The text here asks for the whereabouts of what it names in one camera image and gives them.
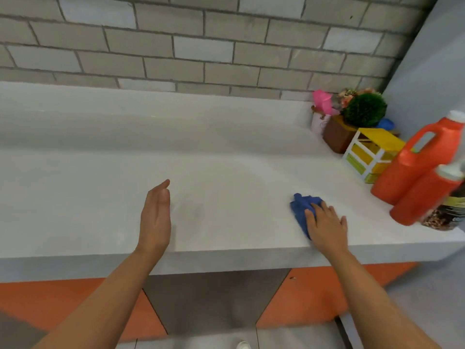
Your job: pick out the person's left forearm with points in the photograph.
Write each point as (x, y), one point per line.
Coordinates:
(101, 305)

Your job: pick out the person's left hand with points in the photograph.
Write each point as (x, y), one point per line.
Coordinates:
(154, 221)

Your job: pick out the person's right forearm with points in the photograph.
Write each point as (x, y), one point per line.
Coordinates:
(378, 305)

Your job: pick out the yellow mini drawer organizer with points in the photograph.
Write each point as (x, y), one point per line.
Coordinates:
(367, 156)

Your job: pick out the red squeeze bottle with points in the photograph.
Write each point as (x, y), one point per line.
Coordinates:
(421, 199)

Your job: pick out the orange cabinet front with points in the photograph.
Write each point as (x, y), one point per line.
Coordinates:
(308, 298)

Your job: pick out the white countertop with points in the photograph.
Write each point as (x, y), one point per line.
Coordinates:
(109, 196)

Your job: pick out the person's white shoe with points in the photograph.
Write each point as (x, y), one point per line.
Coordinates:
(243, 345)

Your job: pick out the green plant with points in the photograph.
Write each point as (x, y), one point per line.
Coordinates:
(365, 110)

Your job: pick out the orange plastic jug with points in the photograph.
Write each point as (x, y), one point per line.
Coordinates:
(403, 174)

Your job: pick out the blue cloth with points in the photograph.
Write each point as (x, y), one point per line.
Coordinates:
(299, 210)

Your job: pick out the clear jar with blue lid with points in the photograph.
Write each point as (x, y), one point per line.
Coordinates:
(385, 124)

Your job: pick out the black coffee granules pouch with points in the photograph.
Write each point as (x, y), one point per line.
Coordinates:
(445, 214)

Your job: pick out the person's right hand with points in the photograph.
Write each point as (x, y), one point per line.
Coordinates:
(327, 228)

